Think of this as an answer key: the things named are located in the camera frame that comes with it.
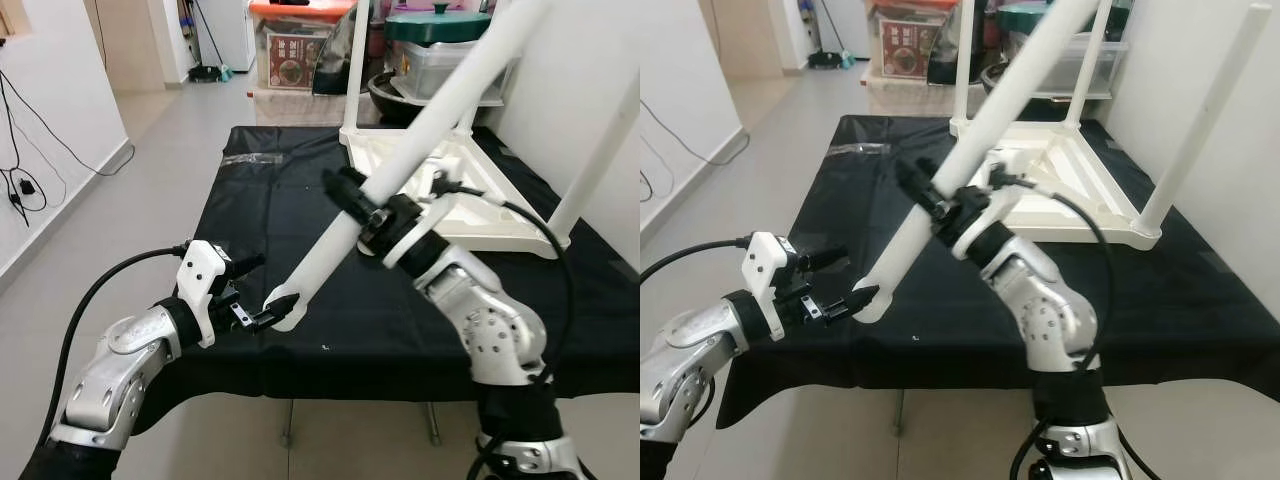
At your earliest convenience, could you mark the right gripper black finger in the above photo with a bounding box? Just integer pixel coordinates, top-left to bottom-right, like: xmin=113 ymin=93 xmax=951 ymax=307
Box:
xmin=321 ymin=167 xmax=377 ymax=227
xmin=892 ymin=157 xmax=947 ymax=217

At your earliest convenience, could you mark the white plastic children table top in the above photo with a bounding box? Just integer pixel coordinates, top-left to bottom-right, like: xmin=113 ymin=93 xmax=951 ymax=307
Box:
xmin=948 ymin=118 xmax=1166 ymax=251
xmin=340 ymin=125 xmax=571 ymax=261

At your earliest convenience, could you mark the black tablecloth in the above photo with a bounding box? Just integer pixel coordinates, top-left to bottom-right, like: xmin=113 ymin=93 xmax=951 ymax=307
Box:
xmin=130 ymin=125 xmax=640 ymax=431
xmin=715 ymin=115 xmax=1280 ymax=431

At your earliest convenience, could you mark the black wok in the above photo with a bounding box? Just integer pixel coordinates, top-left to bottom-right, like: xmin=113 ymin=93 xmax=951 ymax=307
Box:
xmin=368 ymin=72 xmax=441 ymax=126
xmin=980 ymin=62 xmax=1013 ymax=103

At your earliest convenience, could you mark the black plastic bag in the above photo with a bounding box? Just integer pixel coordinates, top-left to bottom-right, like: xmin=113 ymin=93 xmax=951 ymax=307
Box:
xmin=312 ymin=0 xmax=386 ymax=96
xmin=925 ymin=0 xmax=991 ymax=86

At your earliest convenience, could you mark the orange-lidded storage box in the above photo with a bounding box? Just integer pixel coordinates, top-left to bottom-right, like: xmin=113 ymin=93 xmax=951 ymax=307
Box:
xmin=870 ymin=0 xmax=956 ymax=81
xmin=248 ymin=0 xmax=351 ymax=91

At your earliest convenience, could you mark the white refrigerator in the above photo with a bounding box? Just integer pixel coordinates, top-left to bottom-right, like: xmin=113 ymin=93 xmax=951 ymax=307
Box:
xmin=820 ymin=0 xmax=871 ymax=56
xmin=195 ymin=0 xmax=256 ymax=71

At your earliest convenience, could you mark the green round pot lid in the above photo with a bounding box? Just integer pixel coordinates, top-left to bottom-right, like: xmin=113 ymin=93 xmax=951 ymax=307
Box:
xmin=995 ymin=0 xmax=1051 ymax=36
xmin=385 ymin=3 xmax=491 ymax=46

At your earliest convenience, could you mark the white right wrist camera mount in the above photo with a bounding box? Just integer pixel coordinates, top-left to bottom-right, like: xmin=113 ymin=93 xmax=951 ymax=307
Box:
xmin=950 ymin=160 xmax=1021 ymax=263
xmin=385 ymin=165 xmax=463 ymax=271

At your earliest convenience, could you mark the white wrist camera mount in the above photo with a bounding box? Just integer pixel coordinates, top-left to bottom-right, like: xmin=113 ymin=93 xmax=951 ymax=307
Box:
xmin=175 ymin=240 xmax=230 ymax=349
xmin=950 ymin=160 xmax=1021 ymax=263
xmin=385 ymin=165 xmax=463 ymax=271
xmin=742 ymin=232 xmax=800 ymax=341

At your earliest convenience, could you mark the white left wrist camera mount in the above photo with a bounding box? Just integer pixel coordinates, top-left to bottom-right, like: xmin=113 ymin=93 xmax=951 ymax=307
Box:
xmin=742 ymin=232 xmax=800 ymax=341
xmin=175 ymin=240 xmax=230 ymax=349

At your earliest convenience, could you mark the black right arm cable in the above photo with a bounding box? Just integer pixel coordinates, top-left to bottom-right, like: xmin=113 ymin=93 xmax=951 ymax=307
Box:
xmin=990 ymin=170 xmax=1161 ymax=480
xmin=435 ymin=180 xmax=577 ymax=480

